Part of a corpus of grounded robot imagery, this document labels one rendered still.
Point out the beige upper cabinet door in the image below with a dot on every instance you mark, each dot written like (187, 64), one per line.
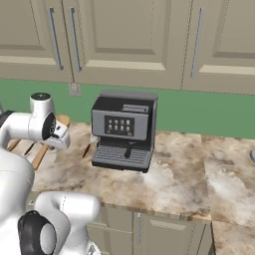
(26, 36)
(229, 40)
(129, 36)

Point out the beige wall outlet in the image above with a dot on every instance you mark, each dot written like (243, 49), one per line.
(74, 89)

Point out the beige cabinet door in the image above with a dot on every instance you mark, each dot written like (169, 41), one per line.
(169, 235)
(26, 36)
(229, 40)
(129, 36)

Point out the grey round object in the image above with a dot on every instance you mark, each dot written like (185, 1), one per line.
(252, 156)

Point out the grey black coffee machine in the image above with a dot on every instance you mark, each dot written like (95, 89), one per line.
(123, 132)

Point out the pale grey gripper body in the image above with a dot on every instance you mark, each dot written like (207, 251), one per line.
(61, 140)

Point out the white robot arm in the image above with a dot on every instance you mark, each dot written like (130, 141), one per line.
(16, 172)

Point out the beige lower cabinet front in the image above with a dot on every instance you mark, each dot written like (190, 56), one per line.
(114, 232)

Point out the beige lower cabinet door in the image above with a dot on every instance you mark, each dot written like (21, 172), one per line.
(169, 235)

